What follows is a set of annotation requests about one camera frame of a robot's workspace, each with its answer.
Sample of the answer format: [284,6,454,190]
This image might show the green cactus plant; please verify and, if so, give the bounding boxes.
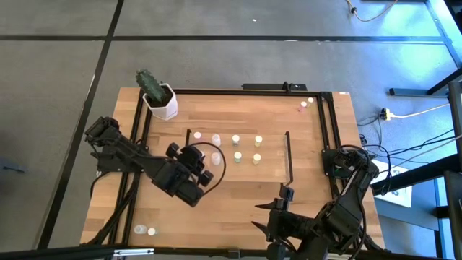
[135,68,168,104]

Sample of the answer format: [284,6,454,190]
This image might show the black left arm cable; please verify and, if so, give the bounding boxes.
[189,141,227,196]

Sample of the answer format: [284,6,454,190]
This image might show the black metal beam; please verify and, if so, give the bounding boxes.
[371,155,462,196]

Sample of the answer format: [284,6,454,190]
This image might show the white box blue print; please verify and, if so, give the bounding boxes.
[370,158,414,209]

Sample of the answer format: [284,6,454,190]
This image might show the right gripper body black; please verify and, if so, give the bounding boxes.
[267,186,306,260]

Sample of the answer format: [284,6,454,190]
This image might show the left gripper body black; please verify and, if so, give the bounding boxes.
[165,142,214,188]

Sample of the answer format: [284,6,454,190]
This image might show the white faceted plant pot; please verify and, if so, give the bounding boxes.
[141,82,179,121]

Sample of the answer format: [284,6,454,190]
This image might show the beige power cable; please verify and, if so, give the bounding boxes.
[393,103,451,120]

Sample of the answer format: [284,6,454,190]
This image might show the black floor stand foot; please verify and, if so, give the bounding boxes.
[388,66,462,98]

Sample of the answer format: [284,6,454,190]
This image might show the black horizontal beam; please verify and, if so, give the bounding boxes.
[0,244,116,256]

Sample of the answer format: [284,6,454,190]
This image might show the beige floor cable black plug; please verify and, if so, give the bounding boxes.
[344,0,400,23]

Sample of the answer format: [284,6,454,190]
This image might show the black rectangular bar box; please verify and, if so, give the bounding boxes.
[241,82,308,92]

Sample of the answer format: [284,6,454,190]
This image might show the wooden shelf black metal legs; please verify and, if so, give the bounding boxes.
[180,128,295,189]

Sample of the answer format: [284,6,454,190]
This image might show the silver aluminium bracket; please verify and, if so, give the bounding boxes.
[113,248,155,257]

